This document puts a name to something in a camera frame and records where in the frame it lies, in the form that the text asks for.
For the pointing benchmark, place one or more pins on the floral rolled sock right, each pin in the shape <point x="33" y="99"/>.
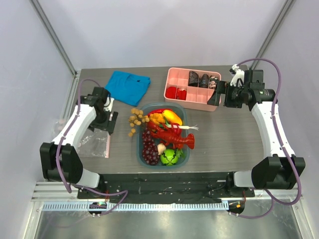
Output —
<point x="213" y="82"/>

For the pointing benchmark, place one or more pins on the red toy lobster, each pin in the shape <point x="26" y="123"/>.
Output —
<point x="170" y="136"/>

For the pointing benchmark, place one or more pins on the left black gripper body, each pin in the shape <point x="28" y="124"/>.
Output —
<point x="102" y="122"/>

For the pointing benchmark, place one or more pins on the toy green onion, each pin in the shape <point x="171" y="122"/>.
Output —
<point x="184" y="127"/>

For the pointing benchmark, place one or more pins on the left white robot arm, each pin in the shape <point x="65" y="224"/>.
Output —
<point x="59" y="158"/>

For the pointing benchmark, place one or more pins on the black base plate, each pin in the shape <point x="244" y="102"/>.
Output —
<point x="179" y="188"/>

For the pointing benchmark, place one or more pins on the red rolled sock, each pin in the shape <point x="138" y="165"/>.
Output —
<point x="170" y="92"/>
<point x="181" y="94"/>

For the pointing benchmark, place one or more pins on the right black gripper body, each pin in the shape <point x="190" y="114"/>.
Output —
<point x="223" y="92"/>

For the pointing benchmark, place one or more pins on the clear zip top bag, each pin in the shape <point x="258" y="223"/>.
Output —
<point x="94" y="144"/>

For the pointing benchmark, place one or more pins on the pink divided organizer box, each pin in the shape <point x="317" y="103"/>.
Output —
<point x="197" y="97"/>

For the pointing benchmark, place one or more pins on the dark rolled sock left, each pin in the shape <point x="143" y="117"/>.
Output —
<point x="193" y="79"/>

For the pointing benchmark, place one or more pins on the red rolled sock left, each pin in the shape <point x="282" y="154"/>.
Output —
<point x="170" y="92"/>

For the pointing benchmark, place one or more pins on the purple grape bunch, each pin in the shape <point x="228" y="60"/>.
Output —
<point x="150" y="153"/>

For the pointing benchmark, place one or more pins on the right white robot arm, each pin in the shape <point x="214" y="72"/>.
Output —
<point x="280" y="167"/>

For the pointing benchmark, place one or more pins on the brown longan bunch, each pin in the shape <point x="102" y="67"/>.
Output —
<point x="138" y="121"/>

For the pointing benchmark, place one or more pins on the white toy garlic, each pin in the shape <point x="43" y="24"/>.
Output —
<point x="161" y="148"/>

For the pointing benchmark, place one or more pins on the yellow toy mango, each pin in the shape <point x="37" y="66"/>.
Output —
<point x="172" y="117"/>

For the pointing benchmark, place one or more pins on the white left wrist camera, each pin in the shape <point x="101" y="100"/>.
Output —
<point x="109" y="104"/>

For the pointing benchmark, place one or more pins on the dark rolled sock middle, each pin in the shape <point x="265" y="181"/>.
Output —
<point x="204" y="81"/>

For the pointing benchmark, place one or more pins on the blue folded cloth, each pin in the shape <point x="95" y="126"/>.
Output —
<point x="128" y="88"/>

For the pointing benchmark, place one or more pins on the red rolled sock right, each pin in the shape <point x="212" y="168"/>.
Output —
<point x="181" y="94"/>

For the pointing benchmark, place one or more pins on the green toy melon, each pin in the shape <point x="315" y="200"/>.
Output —
<point x="169" y="157"/>

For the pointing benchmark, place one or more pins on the orange toy fruit cluster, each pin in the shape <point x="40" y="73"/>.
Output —
<point x="157" y="118"/>

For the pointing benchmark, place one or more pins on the dark rolled sock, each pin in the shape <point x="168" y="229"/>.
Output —
<point x="204" y="81"/>
<point x="193" y="79"/>

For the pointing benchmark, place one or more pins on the white slotted cable duct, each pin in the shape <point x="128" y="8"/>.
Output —
<point x="99" y="206"/>

